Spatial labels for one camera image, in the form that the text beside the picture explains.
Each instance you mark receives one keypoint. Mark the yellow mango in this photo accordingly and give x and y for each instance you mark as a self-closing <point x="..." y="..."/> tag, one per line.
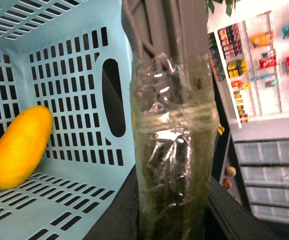
<point x="23" y="145"/>

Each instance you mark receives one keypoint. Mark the light blue plastic basket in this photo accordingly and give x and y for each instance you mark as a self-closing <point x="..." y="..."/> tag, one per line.
<point x="74" y="57"/>

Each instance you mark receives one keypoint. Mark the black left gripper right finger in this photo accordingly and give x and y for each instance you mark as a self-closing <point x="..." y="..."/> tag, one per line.
<point x="229" y="220"/>

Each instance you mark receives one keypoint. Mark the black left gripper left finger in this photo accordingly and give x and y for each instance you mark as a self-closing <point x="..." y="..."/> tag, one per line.
<point x="121" y="219"/>

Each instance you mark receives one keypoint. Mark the grey drawer cabinet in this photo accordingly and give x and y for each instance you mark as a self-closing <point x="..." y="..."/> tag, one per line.
<point x="264" y="166"/>

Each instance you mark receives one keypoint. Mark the white snack shelf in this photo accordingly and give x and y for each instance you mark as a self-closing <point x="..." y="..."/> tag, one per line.
<point x="253" y="41"/>

